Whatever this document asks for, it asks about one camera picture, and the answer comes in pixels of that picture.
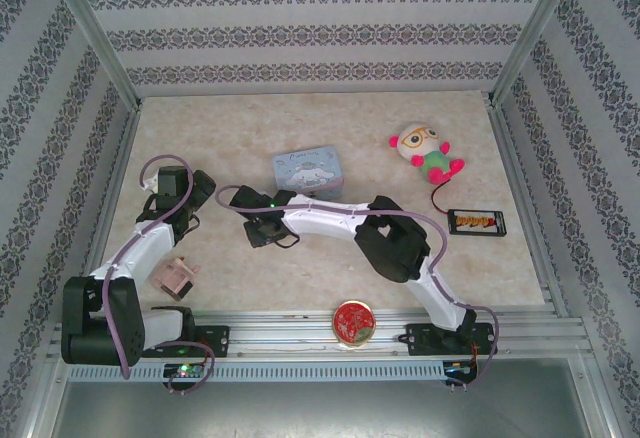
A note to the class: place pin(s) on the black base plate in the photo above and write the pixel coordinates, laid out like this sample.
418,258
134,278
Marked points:
215,340
425,338

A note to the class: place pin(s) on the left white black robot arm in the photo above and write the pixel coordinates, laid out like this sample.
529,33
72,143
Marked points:
150,243

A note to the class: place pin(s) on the round red gold tin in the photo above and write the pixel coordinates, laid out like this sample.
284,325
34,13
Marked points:
354,323

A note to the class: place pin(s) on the plush toy with glasses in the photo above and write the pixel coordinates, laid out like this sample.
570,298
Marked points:
422,140

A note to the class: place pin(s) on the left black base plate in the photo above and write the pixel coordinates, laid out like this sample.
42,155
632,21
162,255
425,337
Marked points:
215,340

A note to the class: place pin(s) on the aluminium front rail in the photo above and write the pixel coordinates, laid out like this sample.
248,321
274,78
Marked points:
280,333

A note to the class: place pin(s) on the blue cartoon tin box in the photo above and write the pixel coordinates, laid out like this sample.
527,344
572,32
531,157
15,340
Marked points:
310,170

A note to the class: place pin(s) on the aluminium frame post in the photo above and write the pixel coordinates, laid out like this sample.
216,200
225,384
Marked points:
537,28
95,33

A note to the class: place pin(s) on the aluminium side rail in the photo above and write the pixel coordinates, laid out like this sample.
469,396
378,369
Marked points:
525,198
107,208

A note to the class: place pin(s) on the circuit board with green light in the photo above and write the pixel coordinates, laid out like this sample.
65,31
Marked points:
185,370

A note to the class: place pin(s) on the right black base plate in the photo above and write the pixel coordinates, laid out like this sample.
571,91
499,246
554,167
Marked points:
425,338

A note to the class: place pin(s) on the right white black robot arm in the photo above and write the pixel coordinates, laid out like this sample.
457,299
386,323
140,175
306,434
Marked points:
325,218

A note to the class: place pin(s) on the grey metal sheet panel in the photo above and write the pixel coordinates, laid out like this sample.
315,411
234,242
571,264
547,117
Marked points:
320,413

